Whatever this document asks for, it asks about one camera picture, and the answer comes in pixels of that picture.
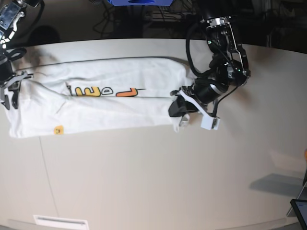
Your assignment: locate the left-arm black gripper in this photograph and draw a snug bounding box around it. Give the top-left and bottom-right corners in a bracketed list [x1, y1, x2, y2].
[168, 80, 227, 127]

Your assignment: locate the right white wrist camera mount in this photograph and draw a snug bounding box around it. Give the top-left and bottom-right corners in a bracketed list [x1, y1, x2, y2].
[0, 71, 33, 103]

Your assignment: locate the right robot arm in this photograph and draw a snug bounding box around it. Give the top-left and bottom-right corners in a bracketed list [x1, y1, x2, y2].
[0, 0, 45, 110]

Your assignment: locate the laptop computer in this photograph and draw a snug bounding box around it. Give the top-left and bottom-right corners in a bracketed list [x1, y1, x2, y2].
[287, 172, 307, 230]

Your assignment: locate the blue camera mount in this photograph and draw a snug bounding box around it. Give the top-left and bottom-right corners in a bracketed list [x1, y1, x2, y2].
[108, 0, 173, 6]

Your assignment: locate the white power strip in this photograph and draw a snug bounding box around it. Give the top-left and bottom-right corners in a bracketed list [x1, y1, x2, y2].
[145, 11, 199, 22]

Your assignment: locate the white printed T-shirt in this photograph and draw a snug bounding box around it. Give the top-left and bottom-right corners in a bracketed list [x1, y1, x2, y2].
[6, 57, 195, 138]

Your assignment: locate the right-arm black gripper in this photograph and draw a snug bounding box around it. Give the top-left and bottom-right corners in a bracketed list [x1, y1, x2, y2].
[0, 48, 26, 110]

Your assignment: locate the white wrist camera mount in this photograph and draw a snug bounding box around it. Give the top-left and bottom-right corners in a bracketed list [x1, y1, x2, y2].
[0, 71, 33, 103]
[170, 86, 220, 130]

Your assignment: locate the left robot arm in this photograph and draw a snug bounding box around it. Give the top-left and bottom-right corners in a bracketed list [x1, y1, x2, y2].
[168, 0, 251, 130]

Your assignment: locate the white paper label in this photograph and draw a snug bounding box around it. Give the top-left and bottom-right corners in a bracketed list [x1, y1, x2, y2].
[33, 215, 89, 230]

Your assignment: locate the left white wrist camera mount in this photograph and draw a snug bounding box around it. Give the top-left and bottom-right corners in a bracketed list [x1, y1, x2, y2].
[170, 86, 220, 130]

